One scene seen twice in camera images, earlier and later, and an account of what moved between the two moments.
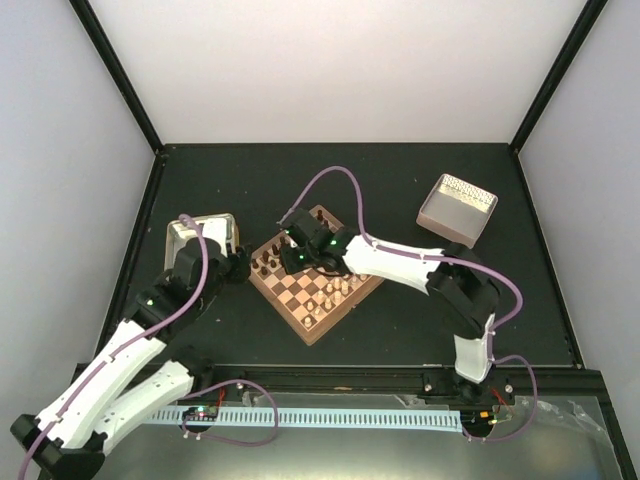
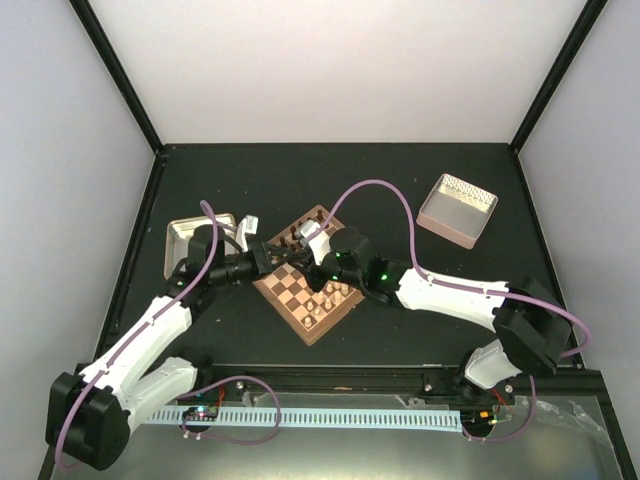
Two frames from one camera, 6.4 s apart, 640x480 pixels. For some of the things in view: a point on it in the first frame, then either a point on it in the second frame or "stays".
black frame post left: x=122 y=77 stays
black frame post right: x=589 y=16 stays
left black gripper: x=241 y=264 → x=263 y=261
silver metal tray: x=222 y=228 stays
